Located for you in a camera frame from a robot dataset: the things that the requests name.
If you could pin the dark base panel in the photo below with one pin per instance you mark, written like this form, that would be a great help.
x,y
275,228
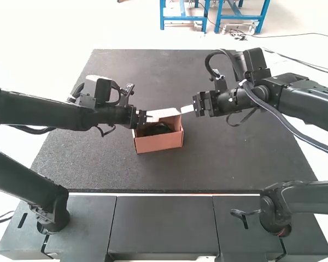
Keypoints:
x,y
235,240
164,223
93,226

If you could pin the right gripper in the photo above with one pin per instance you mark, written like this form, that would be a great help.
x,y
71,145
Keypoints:
x,y
210,105

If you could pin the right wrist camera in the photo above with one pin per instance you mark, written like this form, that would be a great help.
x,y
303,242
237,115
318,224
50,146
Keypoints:
x,y
220,83

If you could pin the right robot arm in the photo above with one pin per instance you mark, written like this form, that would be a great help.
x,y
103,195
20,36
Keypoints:
x,y
303,101

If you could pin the cardboard box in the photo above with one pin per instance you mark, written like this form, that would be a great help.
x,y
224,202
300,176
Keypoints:
x,y
158,143

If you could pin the black square fan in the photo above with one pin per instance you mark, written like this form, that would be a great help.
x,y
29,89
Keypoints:
x,y
158,129

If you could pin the black mat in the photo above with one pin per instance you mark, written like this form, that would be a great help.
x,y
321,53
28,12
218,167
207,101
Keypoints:
x,y
207,163

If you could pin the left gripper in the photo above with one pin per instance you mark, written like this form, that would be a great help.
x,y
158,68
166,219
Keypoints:
x,y
134,118

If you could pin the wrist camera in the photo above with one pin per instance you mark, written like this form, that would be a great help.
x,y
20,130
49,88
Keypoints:
x,y
97,88
220,83

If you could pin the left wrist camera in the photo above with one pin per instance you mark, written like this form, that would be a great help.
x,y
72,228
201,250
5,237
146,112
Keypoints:
x,y
97,88

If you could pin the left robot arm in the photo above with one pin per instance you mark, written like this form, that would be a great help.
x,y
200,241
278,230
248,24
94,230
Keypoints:
x,y
30,109

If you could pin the blue metal frame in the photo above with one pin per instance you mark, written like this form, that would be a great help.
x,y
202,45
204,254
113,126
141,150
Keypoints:
x,y
261,16
183,18

